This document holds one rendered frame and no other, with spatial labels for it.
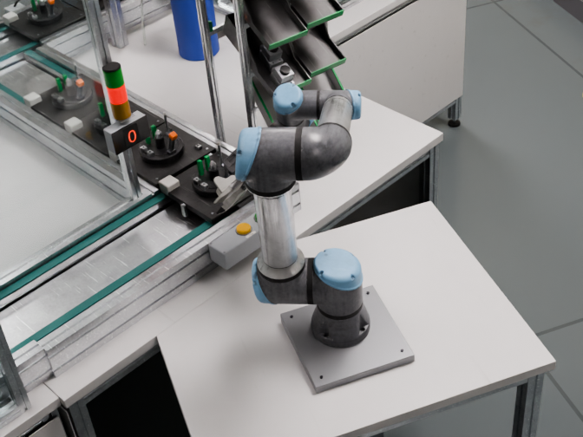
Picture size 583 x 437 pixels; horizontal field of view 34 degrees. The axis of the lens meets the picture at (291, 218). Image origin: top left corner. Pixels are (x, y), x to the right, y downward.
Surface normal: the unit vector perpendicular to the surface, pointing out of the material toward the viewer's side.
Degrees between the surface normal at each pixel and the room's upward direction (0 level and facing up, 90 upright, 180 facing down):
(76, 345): 90
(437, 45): 90
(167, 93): 0
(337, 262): 9
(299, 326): 2
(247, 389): 0
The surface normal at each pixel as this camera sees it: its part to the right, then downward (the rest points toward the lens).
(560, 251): -0.07, -0.77
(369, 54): 0.70, 0.41
